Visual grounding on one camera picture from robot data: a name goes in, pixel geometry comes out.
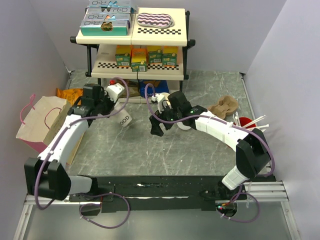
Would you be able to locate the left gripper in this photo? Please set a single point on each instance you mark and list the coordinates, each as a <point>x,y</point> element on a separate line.
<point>112,105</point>

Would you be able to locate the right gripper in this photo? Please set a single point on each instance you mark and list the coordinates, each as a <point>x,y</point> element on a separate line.
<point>155,127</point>

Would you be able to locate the white paper cup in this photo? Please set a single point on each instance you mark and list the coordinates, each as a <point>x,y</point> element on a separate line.
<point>122,116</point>

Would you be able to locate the pink white paper bag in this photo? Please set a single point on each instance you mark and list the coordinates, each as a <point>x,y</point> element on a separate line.
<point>41,121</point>

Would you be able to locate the cardboard cup carrier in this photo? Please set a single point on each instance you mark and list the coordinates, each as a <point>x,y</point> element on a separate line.
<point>225,106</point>

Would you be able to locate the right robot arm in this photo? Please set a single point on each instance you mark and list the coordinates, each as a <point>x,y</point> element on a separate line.
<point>250,147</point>

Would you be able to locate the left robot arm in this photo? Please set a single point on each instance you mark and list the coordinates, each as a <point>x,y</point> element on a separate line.
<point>46,175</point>

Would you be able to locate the stack of white lids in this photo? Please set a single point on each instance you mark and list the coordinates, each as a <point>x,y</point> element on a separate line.
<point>183,127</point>

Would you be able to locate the orange chip bag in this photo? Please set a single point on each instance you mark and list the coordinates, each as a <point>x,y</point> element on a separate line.
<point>71,95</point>

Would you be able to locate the brown chip bag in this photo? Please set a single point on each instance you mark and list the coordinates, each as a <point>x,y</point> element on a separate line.
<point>133,87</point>

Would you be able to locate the blue tortilla chip bag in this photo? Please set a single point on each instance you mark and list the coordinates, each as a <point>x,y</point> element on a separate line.
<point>160,86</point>

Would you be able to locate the green juice carton left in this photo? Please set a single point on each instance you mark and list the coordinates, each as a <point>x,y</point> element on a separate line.
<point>123,55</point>

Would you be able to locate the green juice carton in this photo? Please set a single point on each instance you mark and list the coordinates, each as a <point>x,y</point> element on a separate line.
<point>155,54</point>
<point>123,55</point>
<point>169,56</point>

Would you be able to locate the orange yellow juice carton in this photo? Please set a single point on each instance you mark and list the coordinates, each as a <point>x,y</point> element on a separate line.
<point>139,60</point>

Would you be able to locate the green juice carton middle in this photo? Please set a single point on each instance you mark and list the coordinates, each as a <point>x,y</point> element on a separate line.
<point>155,54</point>

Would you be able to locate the green juice carton right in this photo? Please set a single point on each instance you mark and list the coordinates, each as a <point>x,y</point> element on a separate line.
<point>169,56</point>

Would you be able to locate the cream three-tier shelf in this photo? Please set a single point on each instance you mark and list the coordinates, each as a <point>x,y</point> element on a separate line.
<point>101,50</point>

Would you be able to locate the teal box front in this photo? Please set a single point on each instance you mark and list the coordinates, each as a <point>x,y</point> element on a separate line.
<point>105,27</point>

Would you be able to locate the teal box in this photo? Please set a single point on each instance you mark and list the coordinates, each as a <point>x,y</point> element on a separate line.
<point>105,27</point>
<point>109,10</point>
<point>113,3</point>
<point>107,16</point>

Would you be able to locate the red cup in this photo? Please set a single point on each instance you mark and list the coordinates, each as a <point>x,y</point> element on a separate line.
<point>242,121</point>

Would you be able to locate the wavy striped sleep mask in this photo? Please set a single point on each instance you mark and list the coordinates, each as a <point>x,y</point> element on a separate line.
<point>156,20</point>

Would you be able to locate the teal box back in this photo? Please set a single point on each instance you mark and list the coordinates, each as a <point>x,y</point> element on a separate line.
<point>113,3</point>

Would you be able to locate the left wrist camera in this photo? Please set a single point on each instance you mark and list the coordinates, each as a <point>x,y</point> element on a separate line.
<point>114,90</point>

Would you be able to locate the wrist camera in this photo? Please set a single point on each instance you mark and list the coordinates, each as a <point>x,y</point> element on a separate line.
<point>154,99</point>
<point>114,90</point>

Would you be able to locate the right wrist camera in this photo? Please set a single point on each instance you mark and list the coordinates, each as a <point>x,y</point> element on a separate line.
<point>154,99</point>

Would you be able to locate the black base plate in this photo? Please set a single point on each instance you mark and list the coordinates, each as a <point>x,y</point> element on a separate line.
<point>157,192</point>

